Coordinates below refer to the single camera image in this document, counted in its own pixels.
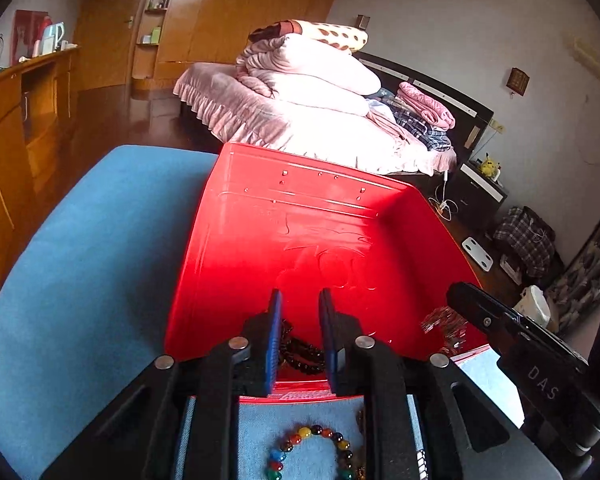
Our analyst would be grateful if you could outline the silver chain bracelet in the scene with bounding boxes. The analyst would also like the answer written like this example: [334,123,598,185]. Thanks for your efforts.
[420,306,472,356]

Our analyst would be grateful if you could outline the dark garnet bead bracelet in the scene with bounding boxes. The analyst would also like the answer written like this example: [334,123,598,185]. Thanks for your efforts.
[278,318,330,376]

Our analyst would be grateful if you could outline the multicolour bead bracelet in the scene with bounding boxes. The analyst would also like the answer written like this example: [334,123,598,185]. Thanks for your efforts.
[265,424,357,480]

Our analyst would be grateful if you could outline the white bathroom scale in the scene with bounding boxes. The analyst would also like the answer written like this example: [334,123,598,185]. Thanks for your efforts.
[460,236,494,273]

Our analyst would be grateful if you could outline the white trash bin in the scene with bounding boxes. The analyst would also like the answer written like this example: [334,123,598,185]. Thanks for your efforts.
[514,285,552,328]

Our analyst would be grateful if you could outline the plaid bag on chair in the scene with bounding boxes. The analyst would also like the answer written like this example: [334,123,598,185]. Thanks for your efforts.
[493,206,556,278]

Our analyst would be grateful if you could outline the red metal tin box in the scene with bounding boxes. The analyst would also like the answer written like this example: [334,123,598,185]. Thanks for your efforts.
[162,141,491,406]

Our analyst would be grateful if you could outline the dark nightstand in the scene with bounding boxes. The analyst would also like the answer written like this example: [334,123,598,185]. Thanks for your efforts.
[446,162,508,230]

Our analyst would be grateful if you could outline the yellow pikachu toy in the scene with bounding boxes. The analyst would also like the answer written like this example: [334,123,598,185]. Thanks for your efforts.
[478,154,502,182]

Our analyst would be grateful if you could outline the plaid folded clothes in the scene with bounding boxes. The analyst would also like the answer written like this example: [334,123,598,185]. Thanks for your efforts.
[380,96,453,152]

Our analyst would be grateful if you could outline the dark wooden headboard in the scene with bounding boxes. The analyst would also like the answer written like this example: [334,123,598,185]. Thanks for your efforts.
[353,52,493,162]

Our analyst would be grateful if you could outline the pink folded clothes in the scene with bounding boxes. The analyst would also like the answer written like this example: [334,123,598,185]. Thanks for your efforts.
[398,81,455,131]

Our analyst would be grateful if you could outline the blue table cloth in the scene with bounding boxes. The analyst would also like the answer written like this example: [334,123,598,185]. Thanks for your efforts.
[0,146,533,479]

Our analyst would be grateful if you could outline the lower pink folded quilt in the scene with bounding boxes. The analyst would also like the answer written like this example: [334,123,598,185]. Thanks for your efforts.
[236,70,370,117]

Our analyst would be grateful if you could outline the pink folded quilt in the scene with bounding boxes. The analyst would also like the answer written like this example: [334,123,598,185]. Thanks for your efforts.
[236,70,370,117]
[235,34,381,96]

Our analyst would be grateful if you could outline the bed with pink cover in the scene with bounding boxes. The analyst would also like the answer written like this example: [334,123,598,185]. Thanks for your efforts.
[173,63,456,177]

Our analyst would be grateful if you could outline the upper pink folded quilt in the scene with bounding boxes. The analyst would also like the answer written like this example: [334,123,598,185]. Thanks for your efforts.
[235,34,381,96]

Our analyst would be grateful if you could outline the spotted yellow rolled blanket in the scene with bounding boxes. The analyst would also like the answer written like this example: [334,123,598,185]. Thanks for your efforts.
[248,20,368,53]

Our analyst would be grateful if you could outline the wooden sideboard cabinet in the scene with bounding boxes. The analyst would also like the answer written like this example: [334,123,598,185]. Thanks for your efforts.
[0,49,80,290]

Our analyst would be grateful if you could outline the wooden wardrobe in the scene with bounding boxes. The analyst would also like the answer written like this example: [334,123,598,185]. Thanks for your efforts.
[122,0,334,91]

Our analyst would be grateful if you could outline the wooden door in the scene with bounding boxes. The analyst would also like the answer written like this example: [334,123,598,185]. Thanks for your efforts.
[74,0,140,90]

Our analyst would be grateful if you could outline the red thermos bottle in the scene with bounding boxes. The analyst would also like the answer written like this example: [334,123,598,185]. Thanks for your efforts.
[32,15,53,58]

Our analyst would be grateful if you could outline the light blue electric kettle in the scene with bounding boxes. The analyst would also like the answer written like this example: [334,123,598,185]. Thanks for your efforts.
[40,22,66,55]

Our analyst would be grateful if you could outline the white power strip cable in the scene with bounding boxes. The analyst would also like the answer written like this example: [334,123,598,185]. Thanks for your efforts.
[428,169,462,222]

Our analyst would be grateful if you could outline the brown wall calendar box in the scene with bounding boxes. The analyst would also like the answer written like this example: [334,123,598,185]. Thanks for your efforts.
[506,67,530,96]

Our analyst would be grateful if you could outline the wall air conditioner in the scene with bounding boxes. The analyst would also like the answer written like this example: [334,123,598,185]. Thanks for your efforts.
[562,35,600,82]

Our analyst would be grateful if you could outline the red picture frame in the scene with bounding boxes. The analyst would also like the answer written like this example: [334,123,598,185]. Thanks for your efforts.
[10,10,48,65]

